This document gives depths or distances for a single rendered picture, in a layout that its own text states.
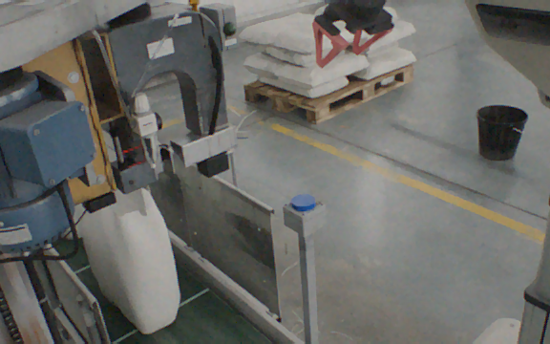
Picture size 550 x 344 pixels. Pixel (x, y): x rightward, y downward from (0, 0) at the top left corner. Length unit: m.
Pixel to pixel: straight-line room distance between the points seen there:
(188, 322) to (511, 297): 1.34
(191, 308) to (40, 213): 0.99
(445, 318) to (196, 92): 1.47
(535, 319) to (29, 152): 1.12
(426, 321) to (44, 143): 1.77
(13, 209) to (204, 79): 0.50
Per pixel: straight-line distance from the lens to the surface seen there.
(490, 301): 2.37
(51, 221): 0.87
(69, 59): 1.02
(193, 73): 1.14
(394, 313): 2.25
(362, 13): 0.85
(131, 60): 1.06
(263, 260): 1.66
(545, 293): 1.34
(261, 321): 1.66
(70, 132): 0.77
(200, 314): 1.74
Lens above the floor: 1.55
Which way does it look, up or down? 28 degrees down
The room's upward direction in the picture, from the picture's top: 5 degrees counter-clockwise
